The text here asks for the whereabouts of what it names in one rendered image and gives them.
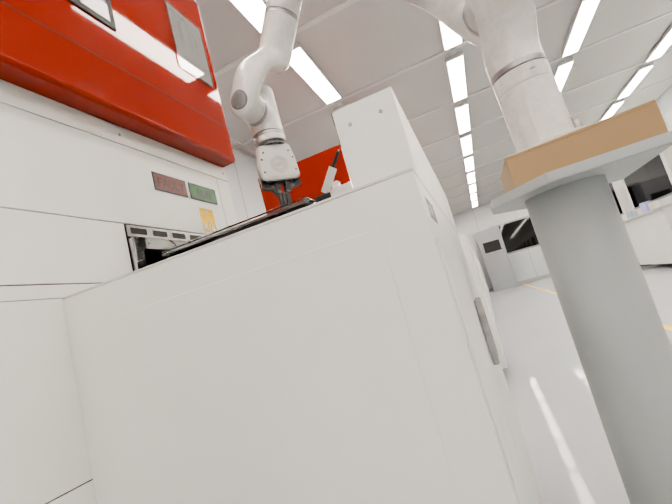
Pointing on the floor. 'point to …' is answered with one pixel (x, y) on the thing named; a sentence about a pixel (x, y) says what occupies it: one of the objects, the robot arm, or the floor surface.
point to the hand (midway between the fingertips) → (285, 201)
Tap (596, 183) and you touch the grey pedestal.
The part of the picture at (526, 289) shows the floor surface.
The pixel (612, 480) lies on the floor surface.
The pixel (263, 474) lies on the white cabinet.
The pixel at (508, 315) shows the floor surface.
